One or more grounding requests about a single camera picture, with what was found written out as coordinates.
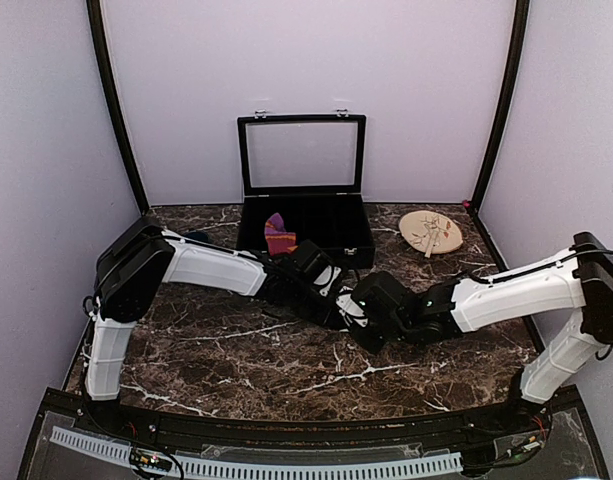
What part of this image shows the dark blue cup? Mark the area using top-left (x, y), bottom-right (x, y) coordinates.
top-left (183, 230), bottom-right (212, 244)

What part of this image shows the black frame post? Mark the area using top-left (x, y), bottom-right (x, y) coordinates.
top-left (469, 0), bottom-right (530, 216)
top-left (86, 0), bottom-right (150, 215)

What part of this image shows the black storage box with lid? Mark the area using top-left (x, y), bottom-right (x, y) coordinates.
top-left (236, 111), bottom-right (375, 269)

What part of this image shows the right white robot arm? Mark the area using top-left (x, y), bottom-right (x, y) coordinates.
top-left (336, 232), bottom-right (613, 434)

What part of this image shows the maroon orange purple sock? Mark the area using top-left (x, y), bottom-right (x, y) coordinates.
top-left (264, 212), bottom-right (298, 256)

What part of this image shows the left black frame post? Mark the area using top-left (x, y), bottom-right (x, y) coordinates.
top-left (86, 0), bottom-right (150, 215)

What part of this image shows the right black frame post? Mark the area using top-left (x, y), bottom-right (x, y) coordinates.
top-left (469, 0), bottom-right (530, 216)

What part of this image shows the white slotted cable duct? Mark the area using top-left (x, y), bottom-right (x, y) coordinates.
top-left (50, 425), bottom-right (463, 479)

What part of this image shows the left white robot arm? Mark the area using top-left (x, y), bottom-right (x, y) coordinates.
top-left (83, 218), bottom-right (362, 436)

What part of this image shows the black front rail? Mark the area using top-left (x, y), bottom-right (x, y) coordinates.
top-left (79, 400), bottom-right (545, 450)

